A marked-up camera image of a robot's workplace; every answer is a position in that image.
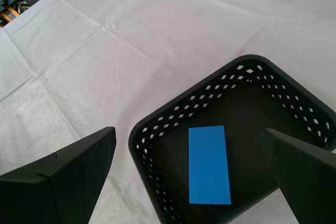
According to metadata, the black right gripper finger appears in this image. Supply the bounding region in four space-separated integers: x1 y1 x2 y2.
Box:
0 126 117 224
264 128 336 224

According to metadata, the black perforated plastic basket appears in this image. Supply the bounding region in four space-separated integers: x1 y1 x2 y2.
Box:
128 54 336 224

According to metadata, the blue rectangular block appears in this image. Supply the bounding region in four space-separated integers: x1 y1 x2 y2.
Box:
188 125 233 207

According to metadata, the orange and black device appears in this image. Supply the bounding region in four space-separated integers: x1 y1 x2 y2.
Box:
0 6 21 29

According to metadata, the white tablecloth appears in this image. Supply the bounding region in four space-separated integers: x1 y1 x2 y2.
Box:
0 0 336 224

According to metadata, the coiled black white cable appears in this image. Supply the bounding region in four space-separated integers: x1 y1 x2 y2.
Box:
15 0 31 14

